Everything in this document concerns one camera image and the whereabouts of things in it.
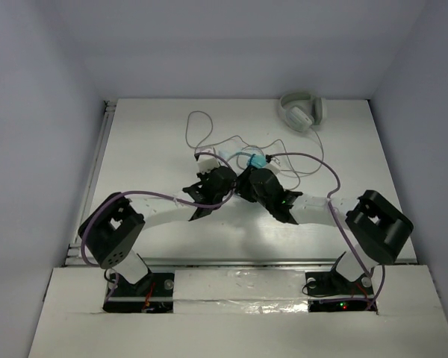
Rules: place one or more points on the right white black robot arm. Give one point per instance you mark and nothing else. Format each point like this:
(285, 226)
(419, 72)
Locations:
(379, 228)

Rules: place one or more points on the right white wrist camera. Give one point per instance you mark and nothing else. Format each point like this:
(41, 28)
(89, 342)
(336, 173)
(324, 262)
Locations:
(273, 164)

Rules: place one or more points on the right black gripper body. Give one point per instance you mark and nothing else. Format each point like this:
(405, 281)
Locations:
(247, 188)

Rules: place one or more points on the teal cat ear headphones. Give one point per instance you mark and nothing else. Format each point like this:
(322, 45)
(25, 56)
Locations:
(243, 159)

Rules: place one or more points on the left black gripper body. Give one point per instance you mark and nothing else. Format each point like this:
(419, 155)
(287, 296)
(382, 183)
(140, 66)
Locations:
(206, 185)

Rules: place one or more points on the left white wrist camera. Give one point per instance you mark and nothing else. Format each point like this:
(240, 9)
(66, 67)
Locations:
(206, 162)

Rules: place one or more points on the metal base rail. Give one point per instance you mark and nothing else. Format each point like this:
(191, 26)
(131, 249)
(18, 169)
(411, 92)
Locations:
(260, 291)

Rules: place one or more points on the white grey headphones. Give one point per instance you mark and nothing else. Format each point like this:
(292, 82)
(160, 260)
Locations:
(302, 110)

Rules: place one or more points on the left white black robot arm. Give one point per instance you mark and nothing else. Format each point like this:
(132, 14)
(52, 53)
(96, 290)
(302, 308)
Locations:
(110, 232)

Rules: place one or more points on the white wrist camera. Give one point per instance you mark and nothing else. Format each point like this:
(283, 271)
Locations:
(273, 164)
(206, 162)

